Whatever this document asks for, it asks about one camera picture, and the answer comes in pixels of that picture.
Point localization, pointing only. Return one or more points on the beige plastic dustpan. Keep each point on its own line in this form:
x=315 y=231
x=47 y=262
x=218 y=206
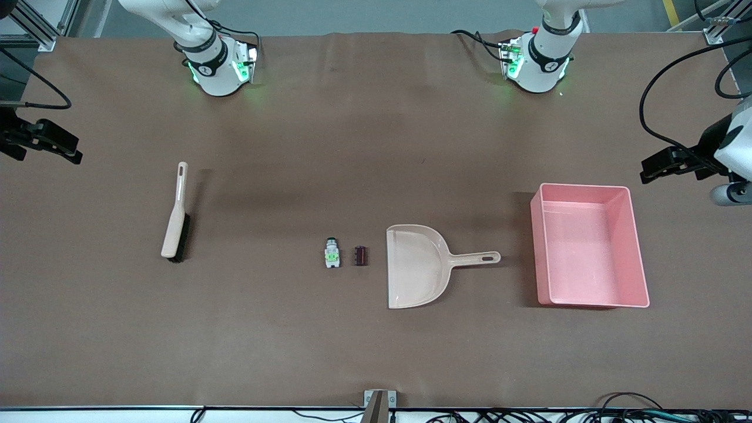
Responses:
x=414 y=267

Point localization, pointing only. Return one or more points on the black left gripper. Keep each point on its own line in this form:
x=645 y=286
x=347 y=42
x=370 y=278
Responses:
x=697 y=158

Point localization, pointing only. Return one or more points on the white green switch component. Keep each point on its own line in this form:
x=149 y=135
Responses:
x=332 y=254

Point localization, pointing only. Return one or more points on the dark cylindrical capacitor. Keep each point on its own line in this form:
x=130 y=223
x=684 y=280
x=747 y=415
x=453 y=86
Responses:
x=360 y=256

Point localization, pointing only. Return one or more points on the aluminium frame post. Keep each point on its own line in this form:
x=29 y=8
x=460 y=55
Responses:
x=719 y=26
x=35 y=26

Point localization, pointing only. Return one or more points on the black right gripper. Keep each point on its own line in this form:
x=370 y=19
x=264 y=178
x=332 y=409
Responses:
x=13 y=134

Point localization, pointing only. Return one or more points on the beige brush with black bristles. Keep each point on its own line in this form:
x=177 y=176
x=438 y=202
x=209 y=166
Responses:
x=175 y=229

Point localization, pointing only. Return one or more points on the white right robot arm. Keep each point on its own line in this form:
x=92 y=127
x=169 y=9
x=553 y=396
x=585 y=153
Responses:
x=217 y=76

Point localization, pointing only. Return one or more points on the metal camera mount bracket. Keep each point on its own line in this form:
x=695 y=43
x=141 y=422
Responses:
x=379 y=405

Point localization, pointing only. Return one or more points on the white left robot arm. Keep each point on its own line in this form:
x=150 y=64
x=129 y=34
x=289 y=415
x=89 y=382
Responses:
x=543 y=70

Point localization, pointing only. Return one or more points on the pink plastic bin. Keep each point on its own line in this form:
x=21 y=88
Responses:
x=587 y=252

